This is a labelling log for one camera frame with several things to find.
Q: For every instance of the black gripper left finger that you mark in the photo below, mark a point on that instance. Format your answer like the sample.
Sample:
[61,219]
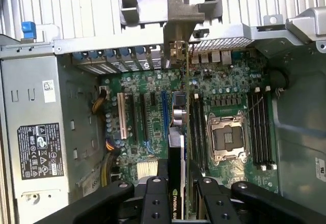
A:
[155,198]

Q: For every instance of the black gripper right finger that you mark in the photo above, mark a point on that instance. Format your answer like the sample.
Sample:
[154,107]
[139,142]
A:
[214,198]

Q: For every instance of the green graphics card black cooler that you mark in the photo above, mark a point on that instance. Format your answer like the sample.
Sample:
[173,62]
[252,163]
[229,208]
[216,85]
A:
[176,157]

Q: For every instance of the silver chipset heatsink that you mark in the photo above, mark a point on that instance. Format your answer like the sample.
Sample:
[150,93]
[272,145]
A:
[147,168]

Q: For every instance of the metal CPU socket cover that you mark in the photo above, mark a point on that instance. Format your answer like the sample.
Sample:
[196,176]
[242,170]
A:
[230,156]

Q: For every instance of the CPU socket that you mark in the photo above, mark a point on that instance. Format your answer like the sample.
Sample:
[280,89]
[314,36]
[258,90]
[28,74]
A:
[229,137]

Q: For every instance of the black RAM slot bank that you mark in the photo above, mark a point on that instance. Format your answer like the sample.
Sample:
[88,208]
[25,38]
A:
[201,132]
[262,132]

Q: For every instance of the black expansion slot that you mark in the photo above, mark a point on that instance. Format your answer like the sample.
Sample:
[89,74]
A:
[144,117]
[135,117]

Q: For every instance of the blue expansion slot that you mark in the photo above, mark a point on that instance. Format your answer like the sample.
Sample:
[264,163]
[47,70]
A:
[164,112]

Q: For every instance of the white expansion slot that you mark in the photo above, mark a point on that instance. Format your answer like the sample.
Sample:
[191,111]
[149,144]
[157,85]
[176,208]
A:
[122,117]

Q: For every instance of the grey open PC case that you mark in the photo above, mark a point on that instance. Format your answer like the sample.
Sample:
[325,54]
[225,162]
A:
[300,132]

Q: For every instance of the green motherboard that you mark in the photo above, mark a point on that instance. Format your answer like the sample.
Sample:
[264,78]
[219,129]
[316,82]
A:
[224,81]

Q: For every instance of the silver power supply unit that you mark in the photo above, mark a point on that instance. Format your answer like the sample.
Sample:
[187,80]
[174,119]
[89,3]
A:
[33,101]

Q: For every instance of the grey plastic parts rack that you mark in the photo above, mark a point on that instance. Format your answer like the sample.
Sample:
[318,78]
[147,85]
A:
[152,12]

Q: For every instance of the silver case release latch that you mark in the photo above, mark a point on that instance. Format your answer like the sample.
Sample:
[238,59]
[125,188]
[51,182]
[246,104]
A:
[305,21]

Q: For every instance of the blue plastic case latch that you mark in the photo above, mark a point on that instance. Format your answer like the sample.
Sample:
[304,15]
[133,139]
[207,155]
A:
[28,29]

